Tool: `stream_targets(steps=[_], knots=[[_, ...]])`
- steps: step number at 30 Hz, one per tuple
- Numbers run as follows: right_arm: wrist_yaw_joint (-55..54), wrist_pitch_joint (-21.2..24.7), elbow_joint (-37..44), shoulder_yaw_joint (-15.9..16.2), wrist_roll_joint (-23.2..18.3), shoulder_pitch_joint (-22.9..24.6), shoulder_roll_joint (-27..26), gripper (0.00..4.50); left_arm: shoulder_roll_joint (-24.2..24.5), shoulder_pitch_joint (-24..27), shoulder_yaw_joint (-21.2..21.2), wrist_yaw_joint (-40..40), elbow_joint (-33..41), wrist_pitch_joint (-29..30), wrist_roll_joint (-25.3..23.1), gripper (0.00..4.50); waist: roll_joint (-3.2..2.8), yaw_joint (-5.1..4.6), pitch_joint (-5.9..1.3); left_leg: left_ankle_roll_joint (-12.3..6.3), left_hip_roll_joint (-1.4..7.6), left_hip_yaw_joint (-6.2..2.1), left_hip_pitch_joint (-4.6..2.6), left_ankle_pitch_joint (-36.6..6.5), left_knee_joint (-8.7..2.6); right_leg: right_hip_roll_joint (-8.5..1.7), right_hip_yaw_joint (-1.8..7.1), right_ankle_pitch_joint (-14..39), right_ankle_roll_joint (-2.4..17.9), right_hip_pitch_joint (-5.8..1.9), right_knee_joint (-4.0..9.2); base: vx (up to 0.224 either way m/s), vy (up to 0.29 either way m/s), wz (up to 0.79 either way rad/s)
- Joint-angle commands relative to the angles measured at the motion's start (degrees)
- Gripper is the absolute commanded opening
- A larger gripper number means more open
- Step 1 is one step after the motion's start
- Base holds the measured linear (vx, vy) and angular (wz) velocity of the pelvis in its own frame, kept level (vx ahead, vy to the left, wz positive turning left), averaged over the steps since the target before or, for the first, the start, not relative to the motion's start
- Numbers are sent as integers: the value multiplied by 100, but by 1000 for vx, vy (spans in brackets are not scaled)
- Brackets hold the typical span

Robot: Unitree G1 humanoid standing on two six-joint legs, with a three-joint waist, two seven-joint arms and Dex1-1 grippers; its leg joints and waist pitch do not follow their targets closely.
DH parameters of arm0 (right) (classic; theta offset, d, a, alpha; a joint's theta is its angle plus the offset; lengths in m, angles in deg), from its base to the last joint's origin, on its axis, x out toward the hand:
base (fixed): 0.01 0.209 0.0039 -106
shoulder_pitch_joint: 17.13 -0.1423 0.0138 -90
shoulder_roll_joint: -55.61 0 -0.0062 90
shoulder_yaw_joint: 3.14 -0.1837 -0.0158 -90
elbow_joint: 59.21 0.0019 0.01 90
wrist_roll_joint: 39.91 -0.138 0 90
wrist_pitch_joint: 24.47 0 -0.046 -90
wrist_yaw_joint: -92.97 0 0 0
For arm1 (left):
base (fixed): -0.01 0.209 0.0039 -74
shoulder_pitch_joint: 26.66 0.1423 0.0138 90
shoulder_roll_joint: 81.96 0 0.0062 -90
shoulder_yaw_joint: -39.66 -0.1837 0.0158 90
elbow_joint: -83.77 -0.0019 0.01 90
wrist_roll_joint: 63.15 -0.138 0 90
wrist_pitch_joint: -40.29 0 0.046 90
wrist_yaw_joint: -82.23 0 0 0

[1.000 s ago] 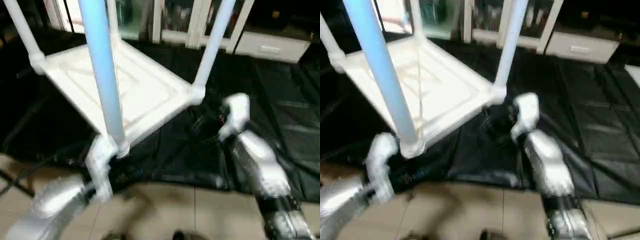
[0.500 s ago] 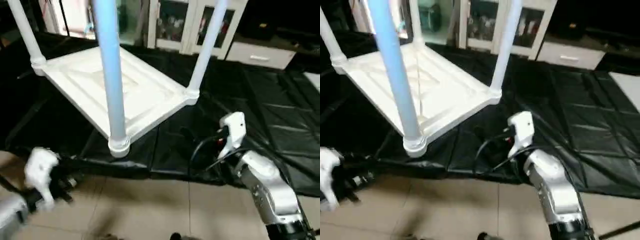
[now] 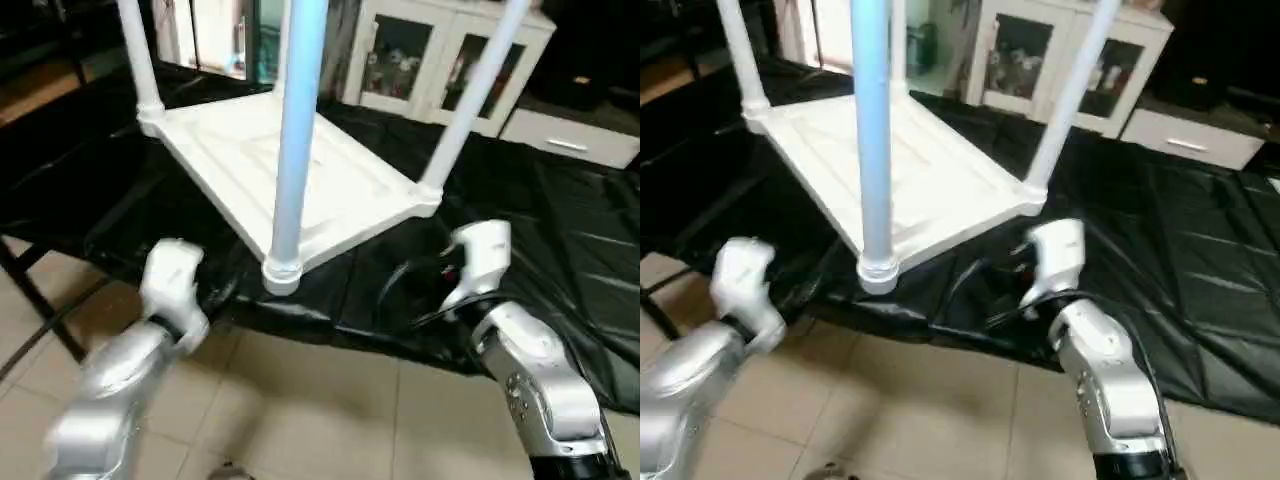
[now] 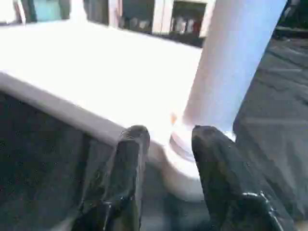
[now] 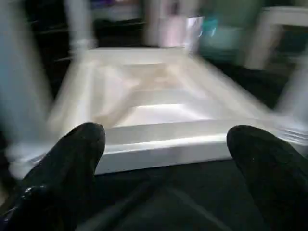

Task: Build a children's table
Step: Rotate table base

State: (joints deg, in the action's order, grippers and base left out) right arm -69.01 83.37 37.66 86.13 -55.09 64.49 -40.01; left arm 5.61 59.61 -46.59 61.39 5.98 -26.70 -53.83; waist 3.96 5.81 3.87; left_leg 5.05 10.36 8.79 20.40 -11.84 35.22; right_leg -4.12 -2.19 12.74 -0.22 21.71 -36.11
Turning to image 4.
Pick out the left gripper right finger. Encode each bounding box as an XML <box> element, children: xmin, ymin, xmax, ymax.
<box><xmin>192</xmin><ymin>125</ymin><xmax>296</xmax><ymax>231</ymax></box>

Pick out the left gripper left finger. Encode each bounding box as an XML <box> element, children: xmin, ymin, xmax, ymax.
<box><xmin>70</xmin><ymin>125</ymin><xmax>151</xmax><ymax>231</ymax></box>

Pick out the white plastic table top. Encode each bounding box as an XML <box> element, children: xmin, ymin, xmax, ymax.
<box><xmin>0</xmin><ymin>19</ymin><xmax>236</xmax><ymax>202</ymax></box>

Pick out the black table mat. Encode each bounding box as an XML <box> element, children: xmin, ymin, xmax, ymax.
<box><xmin>0</xmin><ymin>38</ymin><xmax>308</xmax><ymax>231</ymax></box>

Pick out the white glass door cabinet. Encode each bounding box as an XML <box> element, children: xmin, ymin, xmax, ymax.
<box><xmin>108</xmin><ymin>0</ymin><xmax>217</xmax><ymax>46</ymax></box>

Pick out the teal plastic stool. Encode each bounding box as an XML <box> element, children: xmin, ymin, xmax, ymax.
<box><xmin>24</xmin><ymin>0</ymin><xmax>65</xmax><ymax>24</ymax></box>

